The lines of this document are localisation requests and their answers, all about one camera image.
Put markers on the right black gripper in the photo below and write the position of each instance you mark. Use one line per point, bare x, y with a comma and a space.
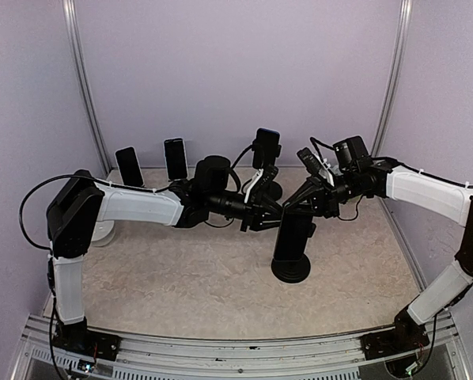
325, 199

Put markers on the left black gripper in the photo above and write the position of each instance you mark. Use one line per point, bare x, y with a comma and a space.
258, 212

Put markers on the phone with teal case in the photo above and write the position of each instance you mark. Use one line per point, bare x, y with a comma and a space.
294, 231

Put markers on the phone with dark-blue case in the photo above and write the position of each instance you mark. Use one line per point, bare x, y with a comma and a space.
266, 148

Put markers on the folding phone stand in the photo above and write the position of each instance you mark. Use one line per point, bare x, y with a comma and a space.
179, 185

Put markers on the phone with light-blue case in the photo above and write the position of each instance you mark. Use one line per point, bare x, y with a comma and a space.
175, 159

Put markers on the phone with lilac case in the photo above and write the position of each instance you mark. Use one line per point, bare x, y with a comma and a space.
129, 168

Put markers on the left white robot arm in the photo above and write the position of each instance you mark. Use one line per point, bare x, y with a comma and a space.
85, 201

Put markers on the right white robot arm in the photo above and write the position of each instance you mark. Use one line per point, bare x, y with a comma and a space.
362, 175

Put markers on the white bowl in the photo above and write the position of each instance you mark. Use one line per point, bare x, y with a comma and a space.
103, 233

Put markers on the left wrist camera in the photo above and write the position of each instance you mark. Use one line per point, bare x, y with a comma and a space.
260, 182

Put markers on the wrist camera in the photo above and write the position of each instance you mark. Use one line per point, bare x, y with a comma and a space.
315, 163
260, 182

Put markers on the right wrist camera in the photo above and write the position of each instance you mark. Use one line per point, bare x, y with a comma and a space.
315, 163

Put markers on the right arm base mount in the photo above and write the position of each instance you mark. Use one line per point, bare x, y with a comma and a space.
378, 345

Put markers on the front aluminium rail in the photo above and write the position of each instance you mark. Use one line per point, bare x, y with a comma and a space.
144, 356

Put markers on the right aluminium frame post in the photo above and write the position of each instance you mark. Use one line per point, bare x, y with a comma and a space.
399, 49

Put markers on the aluminium frame post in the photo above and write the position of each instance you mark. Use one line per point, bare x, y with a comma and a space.
399, 49
74, 36

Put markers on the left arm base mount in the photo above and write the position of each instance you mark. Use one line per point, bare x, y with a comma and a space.
97, 345

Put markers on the left aluminium frame post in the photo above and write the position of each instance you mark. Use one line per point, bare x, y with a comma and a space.
74, 36

